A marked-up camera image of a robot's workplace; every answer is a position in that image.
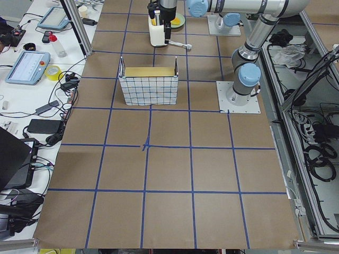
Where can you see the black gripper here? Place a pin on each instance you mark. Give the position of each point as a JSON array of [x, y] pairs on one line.
[[167, 16]]

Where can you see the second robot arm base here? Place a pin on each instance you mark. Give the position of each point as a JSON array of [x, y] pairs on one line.
[[224, 25]]

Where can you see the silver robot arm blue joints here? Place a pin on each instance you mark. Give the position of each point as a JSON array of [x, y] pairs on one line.
[[246, 72]]

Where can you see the green plate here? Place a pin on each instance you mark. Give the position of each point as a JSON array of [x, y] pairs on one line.
[[182, 18]]

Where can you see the black adapter near cup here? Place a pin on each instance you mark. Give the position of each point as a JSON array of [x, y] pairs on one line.
[[90, 22]]

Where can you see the white paper cup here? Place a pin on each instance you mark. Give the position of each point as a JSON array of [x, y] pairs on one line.
[[83, 11]]

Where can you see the clear bottle red cap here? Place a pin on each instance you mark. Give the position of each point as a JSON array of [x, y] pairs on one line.
[[58, 47]]

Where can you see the far teach pendant tablet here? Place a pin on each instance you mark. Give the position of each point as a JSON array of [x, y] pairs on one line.
[[54, 19]]

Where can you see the teach pendant tablet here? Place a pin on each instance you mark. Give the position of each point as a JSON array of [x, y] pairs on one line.
[[54, 19], [29, 68]]

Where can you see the white crumpled cloth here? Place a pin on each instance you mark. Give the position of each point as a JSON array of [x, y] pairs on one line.
[[289, 56]]

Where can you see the yellow tape roll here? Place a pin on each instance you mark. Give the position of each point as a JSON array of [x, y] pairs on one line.
[[53, 73]]

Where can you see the grey usb hub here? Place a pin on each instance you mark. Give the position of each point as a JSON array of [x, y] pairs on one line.
[[47, 107]]

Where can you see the near teach pendant tablet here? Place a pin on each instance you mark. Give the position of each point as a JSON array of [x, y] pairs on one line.
[[29, 68]]

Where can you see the black power adapter brick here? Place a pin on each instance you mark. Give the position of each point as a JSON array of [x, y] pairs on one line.
[[40, 126]]

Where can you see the black laptop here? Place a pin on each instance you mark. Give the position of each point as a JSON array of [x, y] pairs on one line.
[[17, 159]]

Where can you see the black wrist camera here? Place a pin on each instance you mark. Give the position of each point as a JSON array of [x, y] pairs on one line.
[[153, 9]]

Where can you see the wire basket with checked cloth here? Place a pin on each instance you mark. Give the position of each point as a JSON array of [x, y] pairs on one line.
[[143, 86]]

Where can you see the aluminium frame post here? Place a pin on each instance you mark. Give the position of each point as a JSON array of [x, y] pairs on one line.
[[73, 15]]

